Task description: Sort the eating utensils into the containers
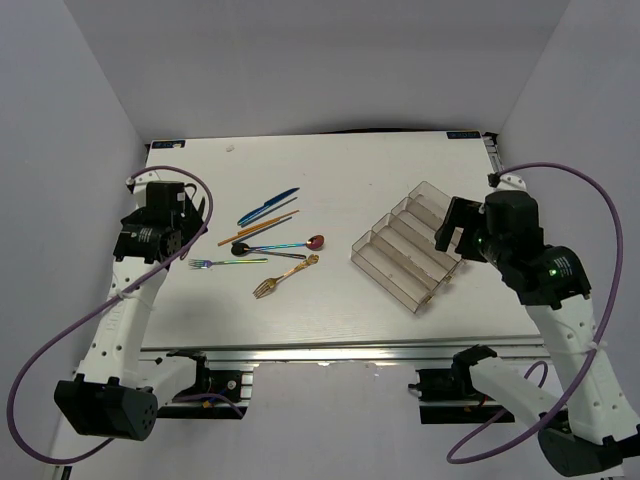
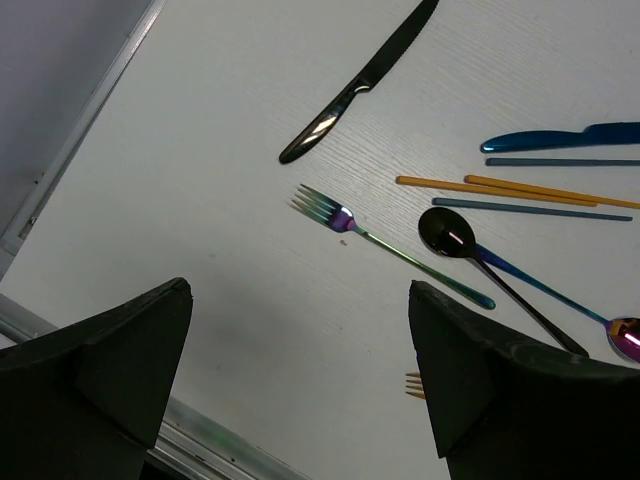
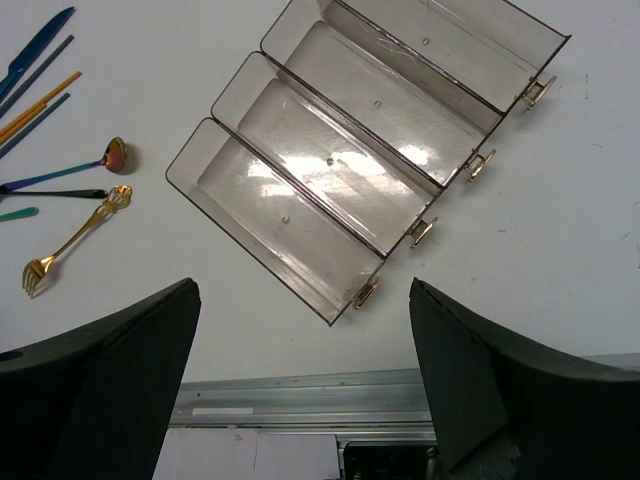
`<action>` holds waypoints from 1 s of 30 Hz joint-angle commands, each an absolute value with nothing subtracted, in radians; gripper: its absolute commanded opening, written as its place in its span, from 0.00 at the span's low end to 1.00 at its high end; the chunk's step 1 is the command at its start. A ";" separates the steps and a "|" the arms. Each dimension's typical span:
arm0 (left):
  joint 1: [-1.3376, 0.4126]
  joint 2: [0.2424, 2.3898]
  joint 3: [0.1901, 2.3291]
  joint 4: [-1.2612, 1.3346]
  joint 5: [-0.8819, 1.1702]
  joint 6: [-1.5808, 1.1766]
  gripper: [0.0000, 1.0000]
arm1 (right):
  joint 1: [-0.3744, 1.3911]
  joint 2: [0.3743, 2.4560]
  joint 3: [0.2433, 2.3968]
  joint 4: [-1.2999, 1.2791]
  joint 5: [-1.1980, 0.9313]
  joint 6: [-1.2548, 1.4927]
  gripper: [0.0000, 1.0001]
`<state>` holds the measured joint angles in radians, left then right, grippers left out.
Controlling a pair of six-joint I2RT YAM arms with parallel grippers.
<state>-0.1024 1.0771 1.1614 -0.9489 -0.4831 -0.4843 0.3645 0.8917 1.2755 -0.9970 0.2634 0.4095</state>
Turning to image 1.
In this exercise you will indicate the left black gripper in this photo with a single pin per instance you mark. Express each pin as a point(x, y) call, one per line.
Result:
point(191, 222)

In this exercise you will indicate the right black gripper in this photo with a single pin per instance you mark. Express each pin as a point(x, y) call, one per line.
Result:
point(462, 214)

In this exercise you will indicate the black spoon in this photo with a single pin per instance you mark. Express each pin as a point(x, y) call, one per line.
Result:
point(241, 249)

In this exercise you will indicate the gold fork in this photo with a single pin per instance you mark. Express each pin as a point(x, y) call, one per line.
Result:
point(270, 284)

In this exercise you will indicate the iridescent purple spoon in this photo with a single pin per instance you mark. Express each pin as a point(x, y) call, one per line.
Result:
point(314, 243)

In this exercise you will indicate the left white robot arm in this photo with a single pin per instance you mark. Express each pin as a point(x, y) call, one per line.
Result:
point(114, 394)

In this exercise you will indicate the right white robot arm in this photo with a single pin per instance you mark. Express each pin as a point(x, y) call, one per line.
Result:
point(592, 427)

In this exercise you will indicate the blue chopstick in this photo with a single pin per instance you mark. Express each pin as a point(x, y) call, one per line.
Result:
point(268, 223)

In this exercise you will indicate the orange chopstick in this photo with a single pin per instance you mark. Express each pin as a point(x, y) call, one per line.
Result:
point(235, 237)

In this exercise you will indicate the blue knife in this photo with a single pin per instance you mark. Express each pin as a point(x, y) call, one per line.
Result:
point(266, 205)

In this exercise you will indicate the clear four-slot utensil organizer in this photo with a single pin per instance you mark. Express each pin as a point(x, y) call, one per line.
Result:
point(399, 251)

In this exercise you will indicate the right blue corner sticker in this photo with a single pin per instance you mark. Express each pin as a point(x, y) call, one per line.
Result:
point(460, 135)

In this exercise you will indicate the blue corner sticker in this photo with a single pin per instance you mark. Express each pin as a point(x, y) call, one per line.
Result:
point(168, 144)
point(460, 135)

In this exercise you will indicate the left blue corner sticker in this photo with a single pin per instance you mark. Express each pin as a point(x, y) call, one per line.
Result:
point(168, 144)

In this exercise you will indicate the aluminium table rail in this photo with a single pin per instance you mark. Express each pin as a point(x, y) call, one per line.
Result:
point(510, 349)

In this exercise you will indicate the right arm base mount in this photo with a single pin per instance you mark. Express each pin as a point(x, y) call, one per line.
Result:
point(442, 400)

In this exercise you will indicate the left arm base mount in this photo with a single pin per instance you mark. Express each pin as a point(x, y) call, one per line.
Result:
point(214, 394)

